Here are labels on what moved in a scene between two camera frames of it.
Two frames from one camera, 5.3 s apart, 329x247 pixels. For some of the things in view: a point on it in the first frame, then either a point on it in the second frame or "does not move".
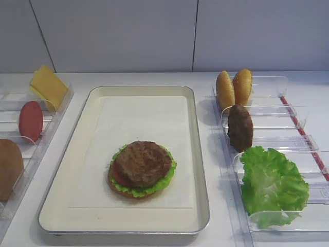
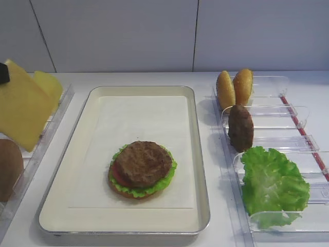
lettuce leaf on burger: x=139 y=192 does not move
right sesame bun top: x=242 y=82 does not move
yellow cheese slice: x=46 y=84 -> x=25 y=107
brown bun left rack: x=11 y=167 does not move
